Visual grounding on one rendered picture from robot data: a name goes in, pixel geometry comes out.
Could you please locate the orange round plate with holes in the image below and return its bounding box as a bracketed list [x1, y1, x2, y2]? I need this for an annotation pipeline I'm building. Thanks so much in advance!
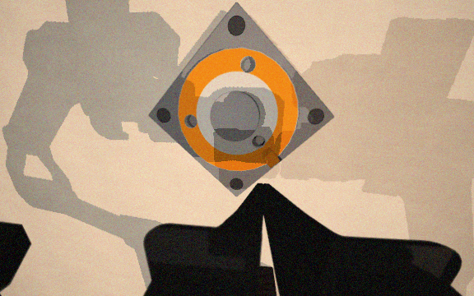
[178, 47, 299, 171]

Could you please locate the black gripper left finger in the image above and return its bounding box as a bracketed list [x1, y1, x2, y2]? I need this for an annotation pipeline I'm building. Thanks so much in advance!
[143, 183, 265, 296]

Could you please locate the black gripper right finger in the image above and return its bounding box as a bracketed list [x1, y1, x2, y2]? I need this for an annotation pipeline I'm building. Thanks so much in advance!
[263, 183, 462, 296]

